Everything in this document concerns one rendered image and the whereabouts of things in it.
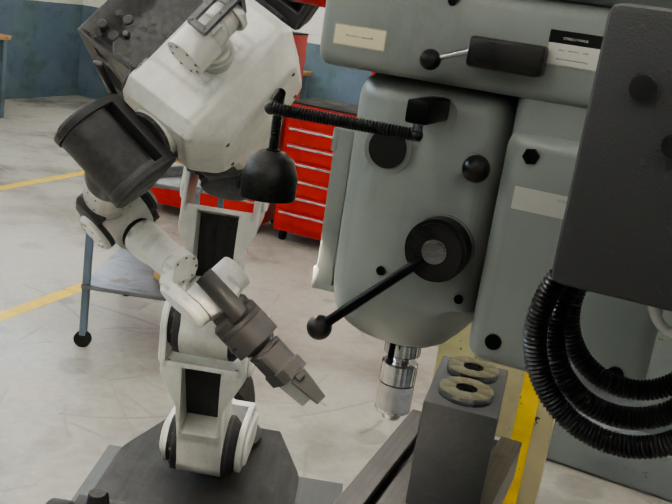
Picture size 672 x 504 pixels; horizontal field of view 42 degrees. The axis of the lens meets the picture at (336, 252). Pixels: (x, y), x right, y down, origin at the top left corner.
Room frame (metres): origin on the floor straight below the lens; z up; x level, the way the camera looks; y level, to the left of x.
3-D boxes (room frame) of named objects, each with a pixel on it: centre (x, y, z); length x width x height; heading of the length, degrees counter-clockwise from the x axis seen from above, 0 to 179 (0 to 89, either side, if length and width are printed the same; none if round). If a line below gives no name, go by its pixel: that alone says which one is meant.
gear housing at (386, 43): (1.05, -0.14, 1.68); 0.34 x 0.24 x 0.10; 70
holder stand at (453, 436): (1.39, -0.25, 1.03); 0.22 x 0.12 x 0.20; 167
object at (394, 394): (1.06, -0.10, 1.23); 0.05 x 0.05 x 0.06
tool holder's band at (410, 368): (1.06, -0.10, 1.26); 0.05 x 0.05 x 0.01
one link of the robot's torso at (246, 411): (1.90, 0.23, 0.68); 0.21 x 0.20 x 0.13; 178
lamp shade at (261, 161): (1.11, 0.10, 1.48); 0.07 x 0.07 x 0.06
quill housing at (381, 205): (1.06, -0.11, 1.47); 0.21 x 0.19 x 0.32; 160
